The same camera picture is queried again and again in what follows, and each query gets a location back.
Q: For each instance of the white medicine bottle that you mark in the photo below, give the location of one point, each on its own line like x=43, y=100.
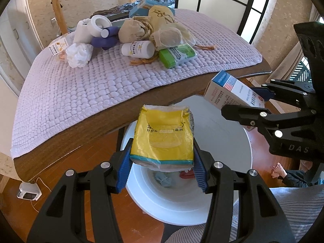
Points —
x=136, y=49

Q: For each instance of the black framed sliding screen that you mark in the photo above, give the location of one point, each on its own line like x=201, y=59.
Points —
x=202, y=2

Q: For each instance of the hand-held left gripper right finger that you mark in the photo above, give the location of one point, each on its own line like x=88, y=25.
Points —
x=200, y=167

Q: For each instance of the blue white medicine box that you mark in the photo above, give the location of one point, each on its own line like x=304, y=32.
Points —
x=227, y=93

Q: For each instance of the white floor device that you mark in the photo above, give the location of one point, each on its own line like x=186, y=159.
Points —
x=29, y=191

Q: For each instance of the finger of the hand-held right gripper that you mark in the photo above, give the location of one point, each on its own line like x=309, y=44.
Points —
x=243, y=114
x=263, y=93

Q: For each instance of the purple bottle white cap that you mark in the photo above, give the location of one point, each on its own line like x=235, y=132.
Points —
x=111, y=31

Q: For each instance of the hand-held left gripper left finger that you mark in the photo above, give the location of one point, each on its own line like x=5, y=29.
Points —
x=124, y=167

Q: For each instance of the wooden table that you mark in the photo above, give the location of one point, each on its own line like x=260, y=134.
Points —
x=76, y=141

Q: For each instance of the white wardrobe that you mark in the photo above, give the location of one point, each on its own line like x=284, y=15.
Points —
x=17, y=17

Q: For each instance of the wall socket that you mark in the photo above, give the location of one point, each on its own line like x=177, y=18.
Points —
x=54, y=22

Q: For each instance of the yellow tissue packet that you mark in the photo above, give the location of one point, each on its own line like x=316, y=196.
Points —
x=162, y=141

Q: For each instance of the white round bin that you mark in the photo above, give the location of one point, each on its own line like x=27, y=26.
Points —
x=227, y=141

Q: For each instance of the lilac quilted blanket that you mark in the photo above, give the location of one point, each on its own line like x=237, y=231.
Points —
x=101, y=86

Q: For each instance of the wooden bunk bed frame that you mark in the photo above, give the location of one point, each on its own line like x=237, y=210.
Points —
x=59, y=10

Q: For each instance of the balcony railing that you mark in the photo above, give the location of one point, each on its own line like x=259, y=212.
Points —
x=300, y=70

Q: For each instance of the white yellow medicine box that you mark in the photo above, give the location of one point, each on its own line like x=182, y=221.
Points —
x=58, y=46

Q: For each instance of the crumpled white paper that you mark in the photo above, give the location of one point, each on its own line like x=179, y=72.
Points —
x=78, y=54

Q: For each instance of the person's striped clothing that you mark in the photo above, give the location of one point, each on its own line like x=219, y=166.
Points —
x=291, y=207

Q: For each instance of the brown cloth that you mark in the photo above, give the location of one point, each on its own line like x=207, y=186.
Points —
x=111, y=10

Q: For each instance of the light blue box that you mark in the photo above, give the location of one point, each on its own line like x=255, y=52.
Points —
x=140, y=8

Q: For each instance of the red wrapper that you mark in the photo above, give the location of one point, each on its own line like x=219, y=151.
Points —
x=187, y=175

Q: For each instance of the person's dark trouser leg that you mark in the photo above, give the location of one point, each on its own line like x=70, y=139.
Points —
x=296, y=178

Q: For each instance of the white tissue roll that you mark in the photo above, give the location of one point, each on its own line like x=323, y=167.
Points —
x=82, y=31

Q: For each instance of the green wipes packet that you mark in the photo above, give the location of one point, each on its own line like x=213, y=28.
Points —
x=177, y=55

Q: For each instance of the person's bare foot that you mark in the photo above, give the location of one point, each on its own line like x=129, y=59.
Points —
x=278, y=170

